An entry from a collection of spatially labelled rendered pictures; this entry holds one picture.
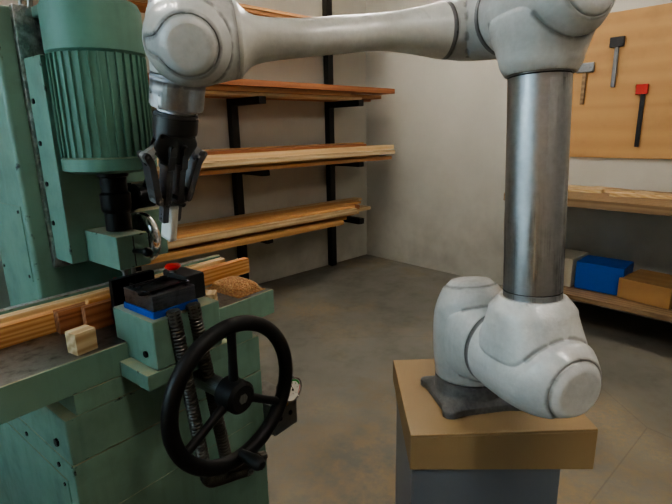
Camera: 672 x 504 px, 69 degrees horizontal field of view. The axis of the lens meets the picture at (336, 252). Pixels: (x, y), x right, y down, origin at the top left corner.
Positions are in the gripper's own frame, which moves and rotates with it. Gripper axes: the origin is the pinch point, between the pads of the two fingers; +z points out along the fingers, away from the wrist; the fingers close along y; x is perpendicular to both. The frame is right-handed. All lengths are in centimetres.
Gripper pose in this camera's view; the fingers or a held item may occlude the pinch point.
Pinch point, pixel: (169, 221)
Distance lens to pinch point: 95.6
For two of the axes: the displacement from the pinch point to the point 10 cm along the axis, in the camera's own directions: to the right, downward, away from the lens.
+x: 7.6, 3.9, -5.3
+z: -1.9, 9.0, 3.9
